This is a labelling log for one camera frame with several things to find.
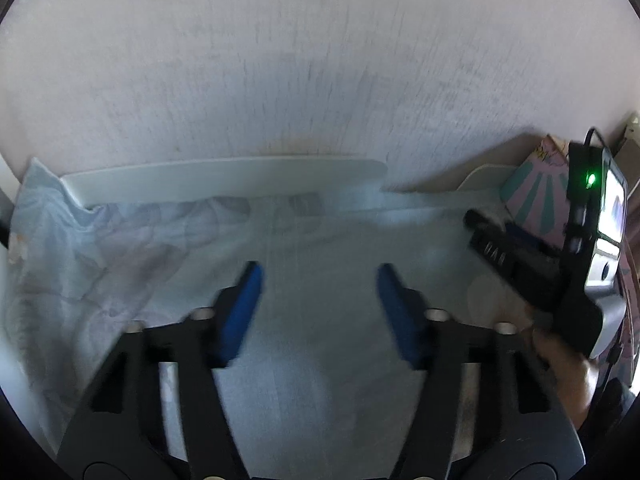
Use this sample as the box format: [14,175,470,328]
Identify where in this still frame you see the black cable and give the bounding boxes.
[584,127,610,152]

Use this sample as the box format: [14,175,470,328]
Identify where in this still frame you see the long white board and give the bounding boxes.
[60,156,389,209]

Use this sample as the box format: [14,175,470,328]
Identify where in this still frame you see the light blue bed sheet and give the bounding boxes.
[9,157,601,461]

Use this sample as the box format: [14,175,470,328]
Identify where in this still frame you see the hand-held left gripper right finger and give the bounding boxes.
[376,262,586,480]

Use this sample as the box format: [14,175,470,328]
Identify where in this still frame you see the pink printed cardboard box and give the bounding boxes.
[499,133,572,243]

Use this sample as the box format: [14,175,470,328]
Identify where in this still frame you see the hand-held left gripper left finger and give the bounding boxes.
[56,261,265,480]

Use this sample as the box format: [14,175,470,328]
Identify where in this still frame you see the person's right hand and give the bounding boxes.
[531,325,602,432]

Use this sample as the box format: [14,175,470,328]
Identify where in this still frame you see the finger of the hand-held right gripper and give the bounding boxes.
[502,222,563,261]
[463,210,567,307]

